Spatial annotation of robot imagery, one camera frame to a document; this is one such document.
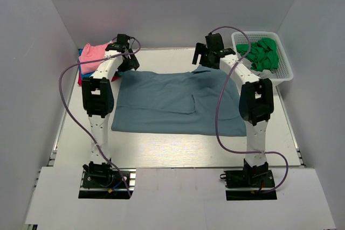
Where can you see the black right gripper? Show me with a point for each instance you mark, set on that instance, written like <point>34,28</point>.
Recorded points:
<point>199,49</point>

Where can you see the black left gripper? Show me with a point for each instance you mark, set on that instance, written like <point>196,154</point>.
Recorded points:
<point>133,62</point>

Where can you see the grey-blue t-shirt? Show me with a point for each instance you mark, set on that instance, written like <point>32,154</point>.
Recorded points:
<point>178,103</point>

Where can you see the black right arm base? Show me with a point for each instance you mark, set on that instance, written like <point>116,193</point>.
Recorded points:
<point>239,188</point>

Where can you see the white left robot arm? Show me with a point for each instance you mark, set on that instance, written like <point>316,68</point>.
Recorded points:
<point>98,99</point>

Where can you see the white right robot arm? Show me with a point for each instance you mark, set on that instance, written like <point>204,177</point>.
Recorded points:
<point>255,104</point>

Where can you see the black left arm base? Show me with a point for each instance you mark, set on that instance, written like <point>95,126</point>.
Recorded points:
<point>101,186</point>

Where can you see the red folded t-shirt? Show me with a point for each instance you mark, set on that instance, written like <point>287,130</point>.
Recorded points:
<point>87,75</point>

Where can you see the pink folded t-shirt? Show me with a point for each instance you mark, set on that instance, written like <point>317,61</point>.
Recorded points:
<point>92,53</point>

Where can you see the blue folded t-shirt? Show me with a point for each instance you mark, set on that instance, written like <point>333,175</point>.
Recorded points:
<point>80,52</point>

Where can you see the green t-shirt in basket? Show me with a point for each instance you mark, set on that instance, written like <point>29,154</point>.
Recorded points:
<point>263,55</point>

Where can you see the grey t-shirt in basket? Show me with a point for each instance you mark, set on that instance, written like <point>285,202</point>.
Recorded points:
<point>264,74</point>

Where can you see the white plastic laundry basket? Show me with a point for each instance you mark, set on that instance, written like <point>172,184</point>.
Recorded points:
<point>284,71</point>

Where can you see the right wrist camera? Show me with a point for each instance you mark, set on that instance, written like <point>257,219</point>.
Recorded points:
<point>215,45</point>

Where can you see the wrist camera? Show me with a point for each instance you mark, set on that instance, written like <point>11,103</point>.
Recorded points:
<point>215,45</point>
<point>121,43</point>

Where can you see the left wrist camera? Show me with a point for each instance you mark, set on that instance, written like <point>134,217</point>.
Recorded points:
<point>121,43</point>

